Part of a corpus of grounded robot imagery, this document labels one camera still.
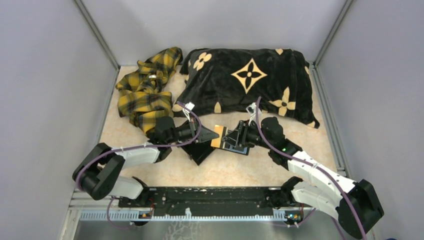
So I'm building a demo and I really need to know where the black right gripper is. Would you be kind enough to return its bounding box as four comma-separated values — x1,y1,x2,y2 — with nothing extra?
222,119,273,150

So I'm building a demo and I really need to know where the black plastic card tray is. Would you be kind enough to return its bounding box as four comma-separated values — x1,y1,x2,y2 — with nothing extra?
181,141,215,166

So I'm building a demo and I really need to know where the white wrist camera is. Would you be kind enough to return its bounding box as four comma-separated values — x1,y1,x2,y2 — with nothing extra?
246,102,262,122
182,102,195,121

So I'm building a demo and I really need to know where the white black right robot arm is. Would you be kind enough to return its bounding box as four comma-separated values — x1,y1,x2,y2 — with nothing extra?
221,117,385,240

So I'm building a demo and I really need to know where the gold credit card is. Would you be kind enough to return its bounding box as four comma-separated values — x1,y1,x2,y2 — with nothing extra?
210,125,228,149

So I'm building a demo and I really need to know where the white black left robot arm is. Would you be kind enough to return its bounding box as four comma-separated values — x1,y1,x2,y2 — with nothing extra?
72,116,220,207

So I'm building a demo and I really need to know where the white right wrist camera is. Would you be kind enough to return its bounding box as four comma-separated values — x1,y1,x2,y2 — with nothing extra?
246,102,262,122

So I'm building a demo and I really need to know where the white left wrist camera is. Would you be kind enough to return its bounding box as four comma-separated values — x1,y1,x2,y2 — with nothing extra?
182,102,195,121

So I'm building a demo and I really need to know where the black floral pillow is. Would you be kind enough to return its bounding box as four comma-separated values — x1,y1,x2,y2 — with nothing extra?
172,48,320,129

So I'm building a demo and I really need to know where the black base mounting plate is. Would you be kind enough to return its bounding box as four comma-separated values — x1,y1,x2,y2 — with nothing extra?
118,186,316,218

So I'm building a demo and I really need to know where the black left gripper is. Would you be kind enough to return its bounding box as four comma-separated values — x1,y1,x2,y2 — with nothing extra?
167,116,220,144

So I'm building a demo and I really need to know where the black blue card holder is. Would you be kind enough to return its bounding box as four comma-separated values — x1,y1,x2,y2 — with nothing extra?
219,141,250,156

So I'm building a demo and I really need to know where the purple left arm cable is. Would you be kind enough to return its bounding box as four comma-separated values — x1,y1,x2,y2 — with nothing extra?
74,100,203,230

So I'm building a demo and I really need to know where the yellow plaid cloth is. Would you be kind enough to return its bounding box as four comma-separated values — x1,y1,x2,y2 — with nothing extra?
115,46,183,135

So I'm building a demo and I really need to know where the aluminium front frame rail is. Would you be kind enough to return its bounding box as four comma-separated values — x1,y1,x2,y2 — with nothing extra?
67,186,369,222

